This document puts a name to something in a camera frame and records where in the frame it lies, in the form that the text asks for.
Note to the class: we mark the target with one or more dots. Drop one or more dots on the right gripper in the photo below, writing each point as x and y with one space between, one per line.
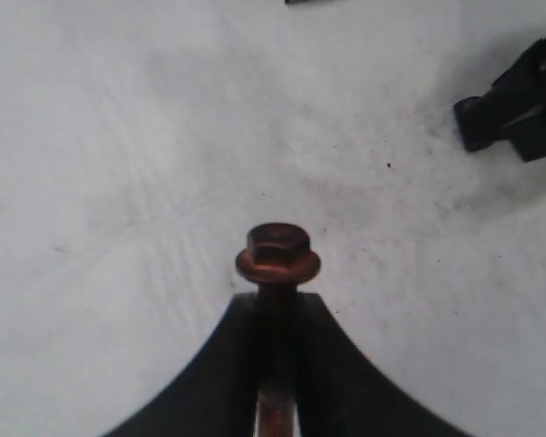
539 77

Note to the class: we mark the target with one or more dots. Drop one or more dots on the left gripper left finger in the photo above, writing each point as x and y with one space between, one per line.
218 373

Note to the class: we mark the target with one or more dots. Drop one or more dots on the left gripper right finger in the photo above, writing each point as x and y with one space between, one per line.
341 382

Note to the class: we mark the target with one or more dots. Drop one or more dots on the copper flange hex bolt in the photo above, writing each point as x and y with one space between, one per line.
276 261

